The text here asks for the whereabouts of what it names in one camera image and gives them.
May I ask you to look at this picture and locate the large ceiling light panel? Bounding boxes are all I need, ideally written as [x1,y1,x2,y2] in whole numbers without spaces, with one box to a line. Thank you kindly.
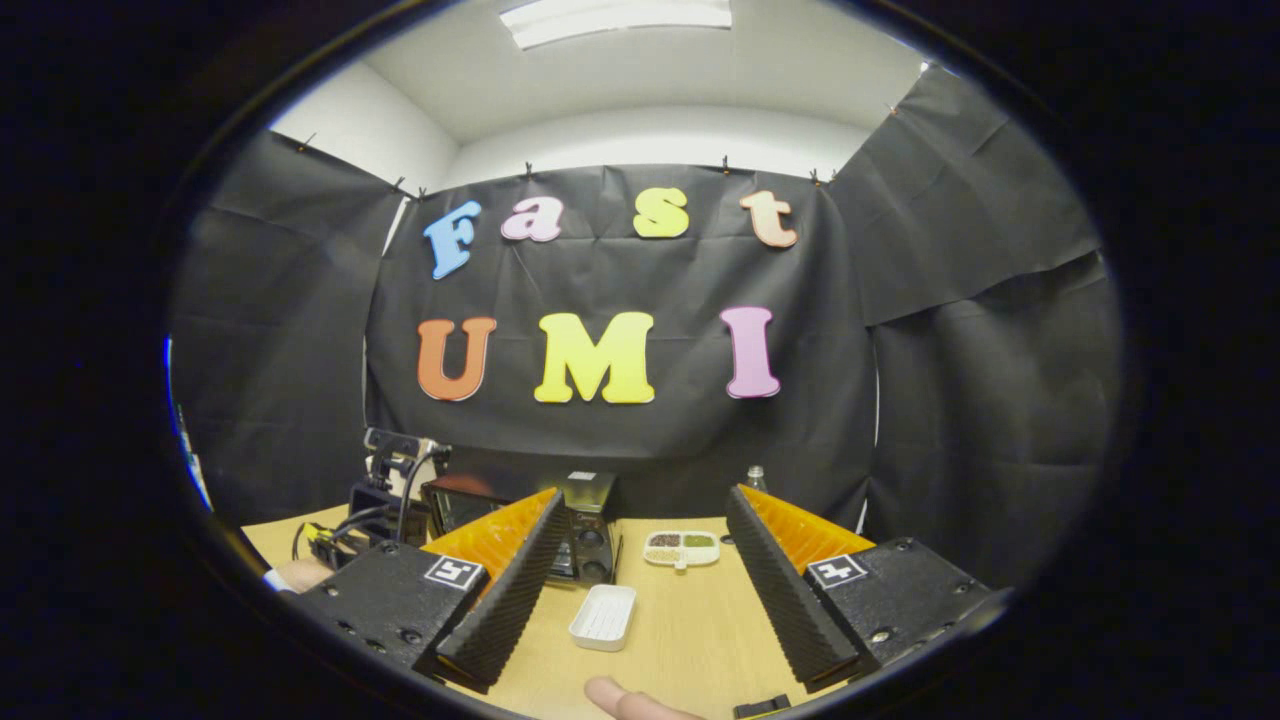
[499,0,734,52]

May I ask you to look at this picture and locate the white rectangular tray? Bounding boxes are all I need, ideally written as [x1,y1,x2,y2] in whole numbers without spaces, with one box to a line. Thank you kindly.
[567,583,639,654]

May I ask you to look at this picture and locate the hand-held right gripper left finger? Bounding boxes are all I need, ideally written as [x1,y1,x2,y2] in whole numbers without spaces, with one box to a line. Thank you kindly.
[294,487,570,694]

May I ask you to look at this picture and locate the black backdrop cloth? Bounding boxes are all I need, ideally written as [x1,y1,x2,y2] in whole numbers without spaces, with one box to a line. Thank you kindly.
[168,65,1126,591]

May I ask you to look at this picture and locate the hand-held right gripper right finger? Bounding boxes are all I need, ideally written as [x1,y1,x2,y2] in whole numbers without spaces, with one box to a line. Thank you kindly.
[724,484,992,694]

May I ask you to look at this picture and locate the black electric oven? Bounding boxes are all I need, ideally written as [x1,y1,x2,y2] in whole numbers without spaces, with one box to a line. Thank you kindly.
[419,471,624,587]

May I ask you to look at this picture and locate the white divided seasoning dish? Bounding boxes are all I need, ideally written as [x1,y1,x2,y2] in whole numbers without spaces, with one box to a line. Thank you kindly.
[642,529,722,572]

